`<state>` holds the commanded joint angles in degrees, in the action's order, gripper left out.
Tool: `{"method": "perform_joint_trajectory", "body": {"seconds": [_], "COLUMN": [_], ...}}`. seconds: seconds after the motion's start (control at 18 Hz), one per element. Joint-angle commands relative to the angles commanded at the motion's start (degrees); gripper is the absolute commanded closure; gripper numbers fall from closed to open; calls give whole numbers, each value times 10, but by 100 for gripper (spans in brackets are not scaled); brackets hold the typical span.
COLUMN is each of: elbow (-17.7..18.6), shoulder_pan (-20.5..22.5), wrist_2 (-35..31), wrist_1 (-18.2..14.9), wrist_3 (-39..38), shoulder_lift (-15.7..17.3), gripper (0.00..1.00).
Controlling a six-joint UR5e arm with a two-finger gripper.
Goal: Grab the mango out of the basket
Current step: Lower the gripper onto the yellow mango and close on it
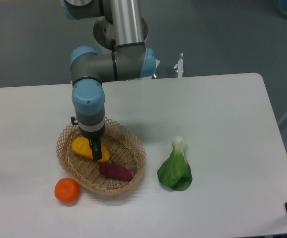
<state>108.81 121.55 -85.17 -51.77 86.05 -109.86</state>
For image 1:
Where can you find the orange tangerine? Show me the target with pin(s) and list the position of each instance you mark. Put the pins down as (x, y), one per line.
(67, 190)

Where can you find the purple sweet potato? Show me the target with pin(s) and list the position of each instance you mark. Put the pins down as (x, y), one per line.
(115, 171)

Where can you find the yellow mango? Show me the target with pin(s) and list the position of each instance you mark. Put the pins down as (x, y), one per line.
(80, 145)

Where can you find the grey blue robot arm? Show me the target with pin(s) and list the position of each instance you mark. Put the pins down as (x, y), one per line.
(89, 69)

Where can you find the green bok choy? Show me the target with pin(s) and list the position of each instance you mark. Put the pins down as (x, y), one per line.
(175, 171)

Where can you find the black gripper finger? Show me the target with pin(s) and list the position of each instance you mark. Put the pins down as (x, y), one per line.
(95, 146)

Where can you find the white bracket with bolt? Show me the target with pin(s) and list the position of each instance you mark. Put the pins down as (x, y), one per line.
(178, 67)

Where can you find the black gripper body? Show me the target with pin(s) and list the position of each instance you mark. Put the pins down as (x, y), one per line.
(91, 132)

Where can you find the woven wicker basket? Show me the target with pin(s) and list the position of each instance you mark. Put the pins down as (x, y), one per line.
(125, 149)

